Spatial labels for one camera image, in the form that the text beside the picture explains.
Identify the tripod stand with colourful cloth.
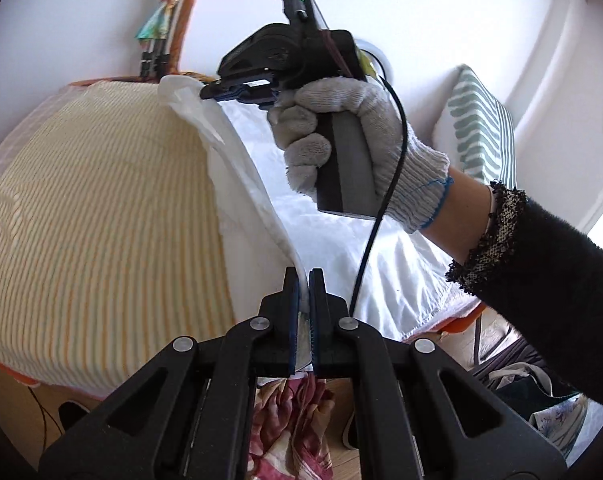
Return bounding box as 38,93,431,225
136,0,186,81

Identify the green white striped pillow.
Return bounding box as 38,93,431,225
431,65,516,188

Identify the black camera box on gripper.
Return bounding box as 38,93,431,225
282,0,329,30

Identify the white shirt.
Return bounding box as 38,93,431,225
157,76,479,340

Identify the black sleeved forearm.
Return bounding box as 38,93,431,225
423,170,603,404

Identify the yellow striped bed cover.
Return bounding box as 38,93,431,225
0,81,236,398

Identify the grey knit gloved hand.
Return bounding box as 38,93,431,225
267,75,455,234

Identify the white ring light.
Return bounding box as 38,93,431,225
355,38,394,84

